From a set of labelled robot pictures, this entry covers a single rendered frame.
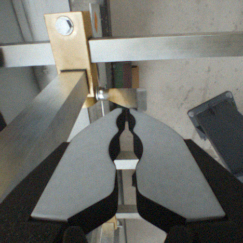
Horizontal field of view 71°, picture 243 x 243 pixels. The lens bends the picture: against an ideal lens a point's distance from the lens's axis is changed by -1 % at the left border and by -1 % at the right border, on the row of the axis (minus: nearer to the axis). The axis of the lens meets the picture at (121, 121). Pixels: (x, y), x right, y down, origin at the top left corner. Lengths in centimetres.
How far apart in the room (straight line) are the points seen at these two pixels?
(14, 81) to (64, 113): 34
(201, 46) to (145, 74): 92
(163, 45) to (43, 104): 17
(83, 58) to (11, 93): 27
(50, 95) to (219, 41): 23
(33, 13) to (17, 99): 22
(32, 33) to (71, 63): 30
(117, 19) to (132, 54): 86
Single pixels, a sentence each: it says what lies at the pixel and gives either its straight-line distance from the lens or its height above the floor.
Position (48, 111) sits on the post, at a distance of 16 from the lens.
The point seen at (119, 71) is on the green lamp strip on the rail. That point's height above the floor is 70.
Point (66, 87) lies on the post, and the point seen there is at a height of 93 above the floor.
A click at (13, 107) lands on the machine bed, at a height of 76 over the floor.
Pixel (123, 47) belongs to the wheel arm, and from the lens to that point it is 26.
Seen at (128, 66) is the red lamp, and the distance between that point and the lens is 43.
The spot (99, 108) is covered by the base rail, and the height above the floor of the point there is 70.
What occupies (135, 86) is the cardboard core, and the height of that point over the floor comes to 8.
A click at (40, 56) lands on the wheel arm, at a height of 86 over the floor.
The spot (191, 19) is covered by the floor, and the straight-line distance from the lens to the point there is 117.
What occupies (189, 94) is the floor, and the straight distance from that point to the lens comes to 130.
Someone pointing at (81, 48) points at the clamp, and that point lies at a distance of 26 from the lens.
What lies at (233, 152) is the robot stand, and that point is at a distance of 106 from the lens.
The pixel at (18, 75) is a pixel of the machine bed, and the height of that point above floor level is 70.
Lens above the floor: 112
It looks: 57 degrees down
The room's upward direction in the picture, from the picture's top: 177 degrees counter-clockwise
